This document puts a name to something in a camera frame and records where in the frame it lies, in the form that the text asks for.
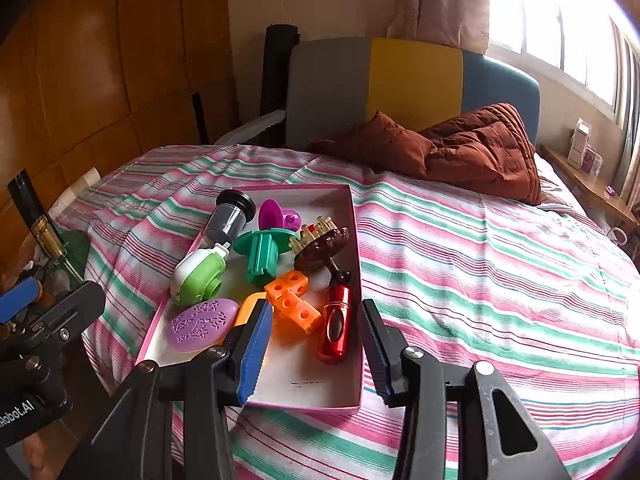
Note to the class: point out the striped bed sheet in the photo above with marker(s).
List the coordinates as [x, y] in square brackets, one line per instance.
[475, 290]

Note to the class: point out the wooden wardrobe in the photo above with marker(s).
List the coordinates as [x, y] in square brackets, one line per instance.
[110, 70]

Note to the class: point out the green plastic toy stamp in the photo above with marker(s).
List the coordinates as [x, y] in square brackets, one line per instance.
[260, 255]

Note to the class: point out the magenta plastic cup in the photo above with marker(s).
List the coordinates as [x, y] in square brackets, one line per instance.
[272, 215]

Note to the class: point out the yellow-orange ridged toy piece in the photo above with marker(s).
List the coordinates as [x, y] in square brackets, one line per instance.
[247, 312]

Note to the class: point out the green and white toy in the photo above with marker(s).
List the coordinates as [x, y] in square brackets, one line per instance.
[197, 272]

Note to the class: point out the purple packet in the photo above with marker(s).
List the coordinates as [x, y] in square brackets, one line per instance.
[591, 160]

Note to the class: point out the grey yellow blue headboard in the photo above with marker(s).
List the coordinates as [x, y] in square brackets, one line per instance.
[380, 85]

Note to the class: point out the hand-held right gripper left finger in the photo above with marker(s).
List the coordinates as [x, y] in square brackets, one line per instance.
[255, 355]

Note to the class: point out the pink shallow box tray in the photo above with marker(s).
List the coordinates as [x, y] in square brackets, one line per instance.
[300, 380]

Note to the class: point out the orange holed block toy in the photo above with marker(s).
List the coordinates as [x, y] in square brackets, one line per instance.
[292, 302]

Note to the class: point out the beige patterned curtain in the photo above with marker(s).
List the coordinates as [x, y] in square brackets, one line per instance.
[440, 0]

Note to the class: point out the pale pillow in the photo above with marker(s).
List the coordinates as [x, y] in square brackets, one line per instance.
[555, 180]

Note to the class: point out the small red toy piece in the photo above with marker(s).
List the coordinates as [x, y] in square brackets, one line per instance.
[311, 229]

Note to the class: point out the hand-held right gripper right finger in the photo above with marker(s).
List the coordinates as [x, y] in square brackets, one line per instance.
[375, 355]

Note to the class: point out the wooden bedside shelf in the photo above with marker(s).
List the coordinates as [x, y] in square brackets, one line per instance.
[590, 190]

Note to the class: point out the barred window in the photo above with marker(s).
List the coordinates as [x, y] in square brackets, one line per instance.
[555, 25]

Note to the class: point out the small purple object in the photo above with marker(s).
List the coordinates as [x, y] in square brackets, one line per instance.
[610, 191]

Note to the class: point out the white carton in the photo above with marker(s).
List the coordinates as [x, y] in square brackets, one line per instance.
[577, 145]

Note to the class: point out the purple oval patterned box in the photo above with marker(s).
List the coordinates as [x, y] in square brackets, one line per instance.
[202, 327]

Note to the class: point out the clear cup with black lid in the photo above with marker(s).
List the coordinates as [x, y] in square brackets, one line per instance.
[227, 220]

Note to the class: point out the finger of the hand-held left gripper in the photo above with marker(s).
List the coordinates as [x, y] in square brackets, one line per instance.
[17, 300]
[70, 310]

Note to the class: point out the brown comb with gold teeth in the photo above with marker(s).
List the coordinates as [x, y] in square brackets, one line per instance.
[320, 247]

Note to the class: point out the brown quilt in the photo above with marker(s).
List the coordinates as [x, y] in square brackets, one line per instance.
[465, 150]

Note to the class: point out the red lipstick tube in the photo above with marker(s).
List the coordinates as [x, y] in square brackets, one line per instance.
[335, 325]

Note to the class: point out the pale side curtain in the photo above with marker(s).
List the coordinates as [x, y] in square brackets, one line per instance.
[629, 125]

